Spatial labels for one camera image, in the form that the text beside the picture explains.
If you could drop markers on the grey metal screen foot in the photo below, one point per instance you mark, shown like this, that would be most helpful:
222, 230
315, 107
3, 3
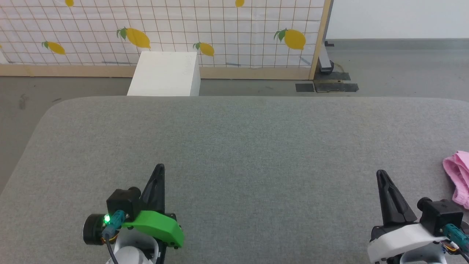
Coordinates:
325, 60

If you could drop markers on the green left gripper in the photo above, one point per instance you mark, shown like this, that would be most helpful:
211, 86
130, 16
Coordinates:
157, 225

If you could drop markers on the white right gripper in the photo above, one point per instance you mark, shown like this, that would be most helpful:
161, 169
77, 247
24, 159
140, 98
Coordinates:
399, 240

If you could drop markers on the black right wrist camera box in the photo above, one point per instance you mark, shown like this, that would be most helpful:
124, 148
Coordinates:
439, 214

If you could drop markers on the black mat under screen foot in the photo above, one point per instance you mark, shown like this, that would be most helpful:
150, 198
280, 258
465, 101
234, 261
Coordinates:
335, 76

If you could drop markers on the lemon print partition screen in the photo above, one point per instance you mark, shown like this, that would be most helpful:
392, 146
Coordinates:
165, 22

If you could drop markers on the long black floor mat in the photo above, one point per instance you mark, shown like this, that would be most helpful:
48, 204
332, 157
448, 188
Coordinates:
337, 87

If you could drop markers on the small black floor mat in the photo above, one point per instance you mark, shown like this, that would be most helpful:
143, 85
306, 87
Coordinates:
305, 87

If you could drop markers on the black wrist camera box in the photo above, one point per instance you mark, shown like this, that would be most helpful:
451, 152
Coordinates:
122, 203
439, 214

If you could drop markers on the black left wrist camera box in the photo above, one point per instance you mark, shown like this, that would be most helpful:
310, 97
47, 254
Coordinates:
122, 203

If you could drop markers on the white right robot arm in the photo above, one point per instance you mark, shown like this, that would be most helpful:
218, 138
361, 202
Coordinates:
421, 256

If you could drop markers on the grey fabric sofa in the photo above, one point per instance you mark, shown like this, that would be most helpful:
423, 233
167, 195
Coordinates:
238, 146

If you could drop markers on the white box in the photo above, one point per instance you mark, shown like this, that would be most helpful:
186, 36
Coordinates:
165, 75

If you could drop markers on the pink garment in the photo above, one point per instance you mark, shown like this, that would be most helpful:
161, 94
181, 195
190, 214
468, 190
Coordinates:
458, 176

